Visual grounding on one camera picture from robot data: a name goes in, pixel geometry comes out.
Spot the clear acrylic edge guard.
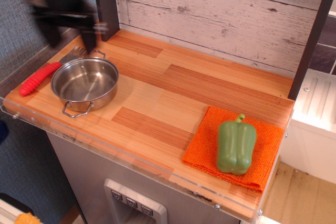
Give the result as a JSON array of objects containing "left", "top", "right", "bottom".
[{"left": 1, "top": 98, "right": 263, "bottom": 223}]

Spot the stainless steel pot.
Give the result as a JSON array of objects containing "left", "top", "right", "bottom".
[{"left": 50, "top": 50, "right": 119, "bottom": 118}]

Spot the green toy bell pepper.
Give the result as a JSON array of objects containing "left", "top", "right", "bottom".
[{"left": 216, "top": 114, "right": 257, "bottom": 175}]

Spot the silver dispenser panel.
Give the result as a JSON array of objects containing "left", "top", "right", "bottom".
[{"left": 104, "top": 178, "right": 168, "bottom": 223}]

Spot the red handled metal fork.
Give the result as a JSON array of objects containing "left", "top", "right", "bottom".
[{"left": 19, "top": 46, "right": 86, "bottom": 96}]

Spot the orange object bottom left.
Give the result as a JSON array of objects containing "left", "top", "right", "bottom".
[{"left": 14, "top": 213, "right": 41, "bottom": 224}]

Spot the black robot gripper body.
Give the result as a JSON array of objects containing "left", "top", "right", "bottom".
[{"left": 25, "top": 0, "right": 109, "bottom": 36}]

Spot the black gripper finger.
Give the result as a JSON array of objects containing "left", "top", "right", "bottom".
[
  {"left": 79, "top": 28, "right": 100, "bottom": 53},
  {"left": 39, "top": 20, "right": 61, "bottom": 48}
]

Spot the grey toy fridge cabinet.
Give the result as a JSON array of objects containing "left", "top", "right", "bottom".
[{"left": 48, "top": 133, "right": 239, "bottom": 223}]

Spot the white toy sink unit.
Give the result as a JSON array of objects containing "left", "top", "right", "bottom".
[{"left": 280, "top": 69, "right": 335, "bottom": 183}]

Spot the dark left shelf post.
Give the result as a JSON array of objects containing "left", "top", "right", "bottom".
[{"left": 96, "top": 0, "right": 120, "bottom": 41}]

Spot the orange knitted cloth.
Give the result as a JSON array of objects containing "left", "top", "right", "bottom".
[{"left": 182, "top": 106, "right": 284, "bottom": 192}]

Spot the dark right shelf post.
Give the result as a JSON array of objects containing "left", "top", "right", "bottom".
[{"left": 288, "top": 0, "right": 333, "bottom": 100}]

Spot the dark shelf post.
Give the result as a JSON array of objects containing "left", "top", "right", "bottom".
[
  {"left": 288, "top": 0, "right": 333, "bottom": 100},
  {"left": 96, "top": 0, "right": 120, "bottom": 41}
]

